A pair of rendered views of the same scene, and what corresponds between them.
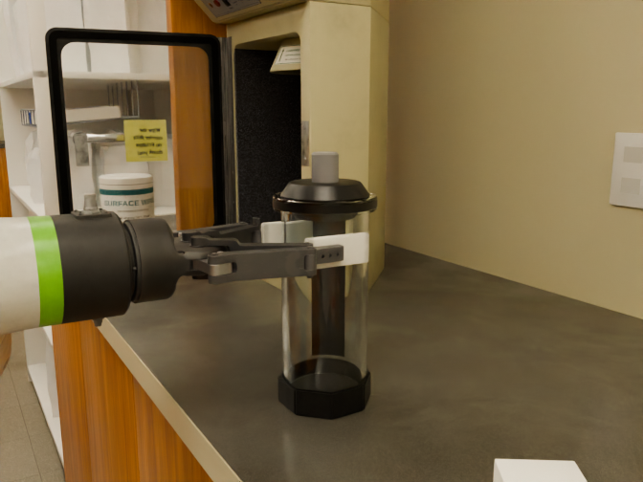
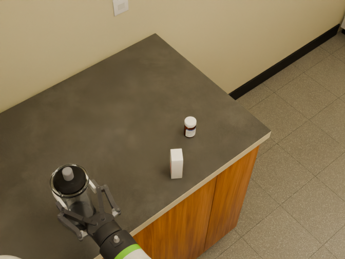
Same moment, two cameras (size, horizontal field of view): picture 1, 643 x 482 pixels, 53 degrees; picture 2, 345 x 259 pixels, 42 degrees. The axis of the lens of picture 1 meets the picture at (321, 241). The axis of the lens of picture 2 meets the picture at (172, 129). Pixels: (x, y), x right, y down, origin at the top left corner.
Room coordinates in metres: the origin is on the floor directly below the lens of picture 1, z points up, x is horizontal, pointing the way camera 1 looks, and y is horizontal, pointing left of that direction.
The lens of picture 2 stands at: (0.49, 0.70, 2.27)
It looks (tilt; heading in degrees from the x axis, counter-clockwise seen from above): 52 degrees down; 260
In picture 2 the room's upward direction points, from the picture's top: 2 degrees clockwise
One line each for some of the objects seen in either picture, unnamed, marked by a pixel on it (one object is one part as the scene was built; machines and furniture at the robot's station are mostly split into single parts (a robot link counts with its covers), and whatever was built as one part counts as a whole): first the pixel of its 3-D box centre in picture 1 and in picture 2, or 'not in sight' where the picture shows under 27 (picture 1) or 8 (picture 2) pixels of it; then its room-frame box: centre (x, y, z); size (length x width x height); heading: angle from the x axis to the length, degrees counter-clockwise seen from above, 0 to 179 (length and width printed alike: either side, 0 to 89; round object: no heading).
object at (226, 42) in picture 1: (228, 142); not in sight; (1.25, 0.18, 1.19); 0.03 x 0.02 x 0.39; 31
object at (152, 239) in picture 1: (174, 256); (102, 227); (0.57, 0.14, 1.12); 0.09 x 0.08 x 0.07; 120
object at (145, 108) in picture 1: (143, 143); not in sight; (1.19, 0.33, 1.19); 0.30 x 0.01 x 0.40; 113
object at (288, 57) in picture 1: (320, 56); not in sight; (1.17, 0.00, 1.34); 0.18 x 0.18 x 0.05
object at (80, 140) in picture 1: (81, 149); not in sight; (1.14, 0.42, 1.18); 0.02 x 0.02 x 0.06; 23
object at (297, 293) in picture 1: (324, 295); (75, 198); (0.66, 0.00, 1.06); 0.11 x 0.11 x 0.21
